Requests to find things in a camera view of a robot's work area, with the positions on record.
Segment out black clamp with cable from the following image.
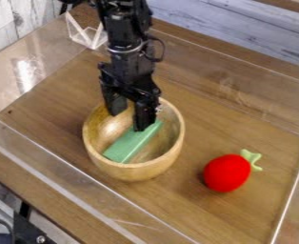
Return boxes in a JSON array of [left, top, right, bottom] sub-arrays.
[[0, 213, 57, 244]]

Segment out red plush strawberry toy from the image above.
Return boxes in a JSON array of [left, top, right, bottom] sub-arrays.
[[203, 149, 261, 193]]

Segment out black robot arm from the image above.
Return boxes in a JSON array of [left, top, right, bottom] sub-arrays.
[[89, 0, 165, 132]]

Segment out clear acrylic tray wall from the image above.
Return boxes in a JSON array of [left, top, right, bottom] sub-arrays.
[[0, 121, 199, 244]]

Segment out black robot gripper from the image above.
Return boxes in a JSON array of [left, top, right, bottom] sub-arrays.
[[97, 47, 161, 132]]

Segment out green rectangular block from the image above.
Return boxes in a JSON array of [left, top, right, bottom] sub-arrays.
[[103, 120, 163, 164]]

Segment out brown wooden bowl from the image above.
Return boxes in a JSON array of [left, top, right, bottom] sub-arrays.
[[83, 98, 185, 182]]

